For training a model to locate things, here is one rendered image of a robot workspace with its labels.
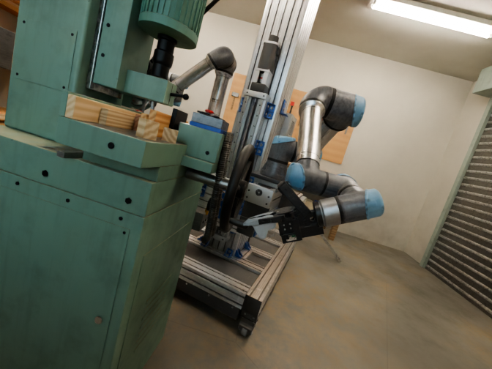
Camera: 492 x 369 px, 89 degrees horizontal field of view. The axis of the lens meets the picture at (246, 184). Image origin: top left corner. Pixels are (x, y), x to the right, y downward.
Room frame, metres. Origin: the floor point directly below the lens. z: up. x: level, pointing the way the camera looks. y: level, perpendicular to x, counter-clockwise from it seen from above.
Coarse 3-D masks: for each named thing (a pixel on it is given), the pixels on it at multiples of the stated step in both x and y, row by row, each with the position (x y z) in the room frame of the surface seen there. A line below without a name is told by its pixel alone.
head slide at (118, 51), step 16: (112, 0) 0.77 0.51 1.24; (128, 0) 0.76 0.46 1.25; (112, 16) 0.77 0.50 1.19; (128, 16) 0.76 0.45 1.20; (112, 32) 0.77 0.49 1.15; (128, 32) 0.77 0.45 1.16; (144, 32) 0.84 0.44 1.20; (112, 48) 0.77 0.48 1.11; (128, 48) 0.78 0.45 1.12; (144, 48) 0.86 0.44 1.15; (96, 64) 0.77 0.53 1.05; (112, 64) 0.76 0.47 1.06; (128, 64) 0.80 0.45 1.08; (144, 64) 0.88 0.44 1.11; (96, 80) 0.77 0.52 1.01; (112, 80) 0.76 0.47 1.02
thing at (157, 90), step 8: (128, 72) 0.80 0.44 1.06; (136, 72) 0.79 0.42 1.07; (128, 80) 0.80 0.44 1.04; (136, 80) 0.79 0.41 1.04; (144, 80) 0.79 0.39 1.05; (152, 80) 0.79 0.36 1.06; (160, 80) 0.79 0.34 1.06; (128, 88) 0.80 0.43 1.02; (136, 88) 0.79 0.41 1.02; (144, 88) 0.79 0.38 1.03; (152, 88) 0.79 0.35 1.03; (160, 88) 0.79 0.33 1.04; (168, 88) 0.80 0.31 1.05; (176, 88) 0.85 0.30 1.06; (136, 96) 0.82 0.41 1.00; (144, 96) 0.79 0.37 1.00; (152, 96) 0.79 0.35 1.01; (160, 96) 0.78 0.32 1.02; (168, 96) 0.81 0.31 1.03; (152, 104) 0.81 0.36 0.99; (168, 104) 0.82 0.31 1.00
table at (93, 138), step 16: (64, 128) 0.54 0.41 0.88; (80, 128) 0.54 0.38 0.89; (96, 128) 0.53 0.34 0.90; (112, 128) 0.59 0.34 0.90; (64, 144) 0.54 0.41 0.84; (80, 144) 0.54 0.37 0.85; (96, 144) 0.53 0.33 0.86; (112, 144) 0.52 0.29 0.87; (128, 144) 0.52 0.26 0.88; (144, 144) 0.52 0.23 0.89; (160, 144) 0.58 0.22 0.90; (176, 144) 0.67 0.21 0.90; (128, 160) 0.52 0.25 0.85; (144, 160) 0.53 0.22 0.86; (160, 160) 0.60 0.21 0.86; (176, 160) 0.70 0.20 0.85; (192, 160) 0.73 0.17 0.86
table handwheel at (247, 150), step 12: (240, 156) 0.69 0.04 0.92; (252, 156) 0.84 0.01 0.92; (192, 168) 0.80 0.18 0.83; (240, 168) 0.67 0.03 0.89; (252, 168) 0.90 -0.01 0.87; (204, 180) 0.78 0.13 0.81; (228, 180) 0.79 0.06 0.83; (240, 180) 0.78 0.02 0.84; (228, 192) 0.65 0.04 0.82; (240, 192) 0.76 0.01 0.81; (228, 204) 0.65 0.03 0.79; (240, 204) 0.88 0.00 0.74; (228, 216) 0.66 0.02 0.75; (228, 228) 0.72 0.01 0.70
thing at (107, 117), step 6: (102, 108) 0.61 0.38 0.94; (102, 114) 0.61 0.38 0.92; (108, 114) 0.62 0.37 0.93; (114, 114) 0.64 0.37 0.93; (120, 114) 0.66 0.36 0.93; (126, 114) 0.68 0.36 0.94; (102, 120) 0.61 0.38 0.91; (108, 120) 0.62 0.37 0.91; (114, 120) 0.64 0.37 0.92; (120, 120) 0.66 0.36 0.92; (126, 120) 0.69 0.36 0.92; (132, 120) 0.71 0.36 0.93; (114, 126) 0.65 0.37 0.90; (120, 126) 0.67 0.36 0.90; (126, 126) 0.69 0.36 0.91; (132, 126) 0.72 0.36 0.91
